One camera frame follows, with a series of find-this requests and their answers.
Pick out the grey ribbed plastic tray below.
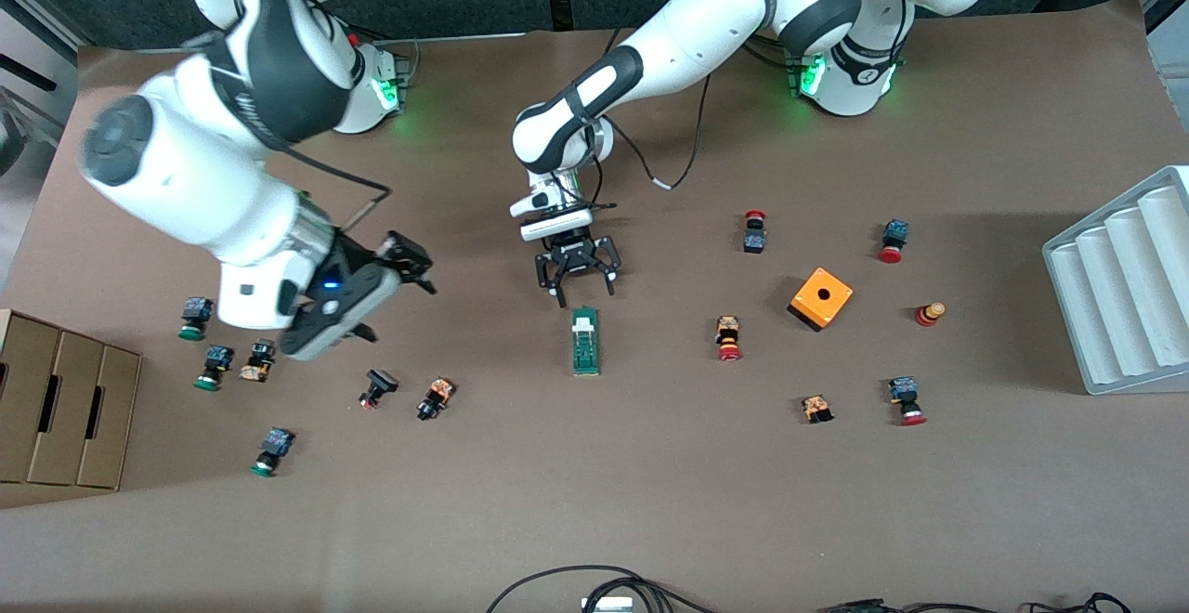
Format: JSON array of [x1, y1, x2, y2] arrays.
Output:
[[1042, 165, 1189, 397]]

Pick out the black square pushbutton red base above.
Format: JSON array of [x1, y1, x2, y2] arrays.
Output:
[[358, 369, 400, 411]]

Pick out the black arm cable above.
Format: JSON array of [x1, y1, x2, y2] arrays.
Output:
[[594, 74, 714, 191], [200, 0, 391, 233]]

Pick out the brown paper table cover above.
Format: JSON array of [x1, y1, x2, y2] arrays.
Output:
[[0, 0, 1189, 613]]

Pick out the green terminal block rail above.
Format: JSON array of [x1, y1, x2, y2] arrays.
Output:
[[570, 306, 602, 377]]

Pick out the black looped cable bundle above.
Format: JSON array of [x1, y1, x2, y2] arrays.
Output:
[[485, 565, 721, 613]]

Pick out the brown cardboard divider box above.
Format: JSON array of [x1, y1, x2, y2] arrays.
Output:
[[0, 309, 143, 491]]

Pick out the green pushbutton blue contact block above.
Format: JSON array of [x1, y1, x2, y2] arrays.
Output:
[[178, 297, 216, 342], [249, 427, 296, 478], [193, 345, 235, 392]]

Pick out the thin black cable tangle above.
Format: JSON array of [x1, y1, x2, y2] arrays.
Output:
[[817, 593, 1134, 613]]

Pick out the orange button enclosure box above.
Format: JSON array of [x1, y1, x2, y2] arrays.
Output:
[[788, 267, 855, 333]]

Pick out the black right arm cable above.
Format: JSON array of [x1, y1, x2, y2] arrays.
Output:
[[200, 0, 391, 233]]

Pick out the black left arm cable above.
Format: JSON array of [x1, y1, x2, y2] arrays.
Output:
[[594, 74, 714, 191]]

